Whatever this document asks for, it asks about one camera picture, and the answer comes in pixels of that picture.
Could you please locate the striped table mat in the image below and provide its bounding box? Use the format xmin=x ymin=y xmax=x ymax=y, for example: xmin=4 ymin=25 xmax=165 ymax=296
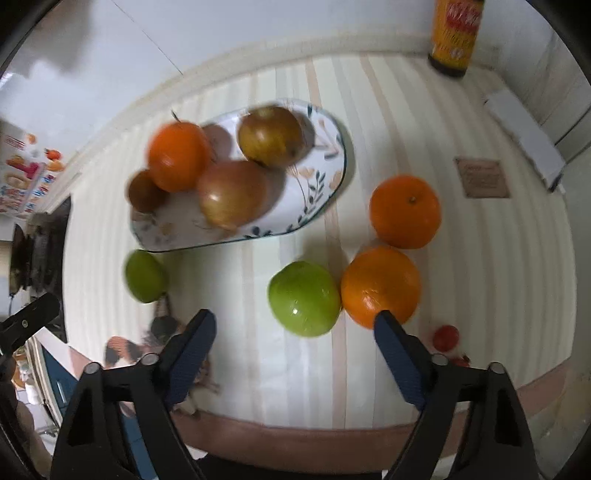
xmin=62 ymin=51 xmax=578 ymax=462

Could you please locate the red cherry tomato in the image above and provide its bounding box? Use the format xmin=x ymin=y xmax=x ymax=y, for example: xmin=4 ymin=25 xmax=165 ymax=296
xmin=450 ymin=355 xmax=471 ymax=368
xmin=432 ymin=325 xmax=460 ymax=353

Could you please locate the orange with stem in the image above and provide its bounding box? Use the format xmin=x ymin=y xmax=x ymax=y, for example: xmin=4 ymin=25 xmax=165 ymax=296
xmin=147 ymin=121 xmax=211 ymax=193

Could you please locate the brown-green apple front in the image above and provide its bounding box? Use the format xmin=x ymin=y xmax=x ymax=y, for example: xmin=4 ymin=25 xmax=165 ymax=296
xmin=197 ymin=160 xmax=270 ymax=230

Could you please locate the soy sauce bottle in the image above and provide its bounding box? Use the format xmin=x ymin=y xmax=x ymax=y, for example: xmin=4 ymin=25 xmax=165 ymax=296
xmin=428 ymin=0 xmax=484 ymax=78

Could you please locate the brown-green apple back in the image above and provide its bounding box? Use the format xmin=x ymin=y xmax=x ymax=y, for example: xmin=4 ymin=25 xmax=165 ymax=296
xmin=236 ymin=105 xmax=304 ymax=168

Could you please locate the orange with navel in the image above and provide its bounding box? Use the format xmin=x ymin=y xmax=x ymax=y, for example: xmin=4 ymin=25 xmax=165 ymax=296
xmin=369 ymin=175 xmax=442 ymax=250

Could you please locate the colourful wall sticker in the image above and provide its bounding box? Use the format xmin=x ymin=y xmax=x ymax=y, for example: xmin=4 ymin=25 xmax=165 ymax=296
xmin=1 ymin=120 xmax=66 ymax=219

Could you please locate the green apple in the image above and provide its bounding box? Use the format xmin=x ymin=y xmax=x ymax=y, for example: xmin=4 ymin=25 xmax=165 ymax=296
xmin=124 ymin=250 xmax=169 ymax=304
xmin=267 ymin=260 xmax=342 ymax=338

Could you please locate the floral oval ceramic plate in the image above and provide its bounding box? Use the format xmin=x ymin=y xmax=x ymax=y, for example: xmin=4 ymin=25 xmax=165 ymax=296
xmin=130 ymin=98 xmax=351 ymax=253

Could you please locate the brown label patch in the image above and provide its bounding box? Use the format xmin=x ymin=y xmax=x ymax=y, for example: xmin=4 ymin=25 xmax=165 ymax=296
xmin=455 ymin=157 xmax=511 ymax=199

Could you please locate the black gas stove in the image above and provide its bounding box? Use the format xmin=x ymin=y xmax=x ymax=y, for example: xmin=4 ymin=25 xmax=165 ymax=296
xmin=8 ymin=197 xmax=71 ymax=343

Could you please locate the brown-green apple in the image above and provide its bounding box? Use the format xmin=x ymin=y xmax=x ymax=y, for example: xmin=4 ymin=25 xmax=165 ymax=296
xmin=236 ymin=105 xmax=304 ymax=168
xmin=197 ymin=160 xmax=270 ymax=230

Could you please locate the white folded paper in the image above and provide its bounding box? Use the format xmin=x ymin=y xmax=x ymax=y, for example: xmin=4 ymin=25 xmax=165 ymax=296
xmin=484 ymin=89 xmax=566 ymax=192

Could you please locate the large orange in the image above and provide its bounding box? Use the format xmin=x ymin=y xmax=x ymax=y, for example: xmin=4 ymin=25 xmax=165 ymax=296
xmin=341 ymin=245 xmax=422 ymax=329

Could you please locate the small brown-orange fruit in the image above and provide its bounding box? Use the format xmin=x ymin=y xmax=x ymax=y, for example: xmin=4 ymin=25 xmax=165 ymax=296
xmin=127 ymin=170 xmax=168 ymax=213

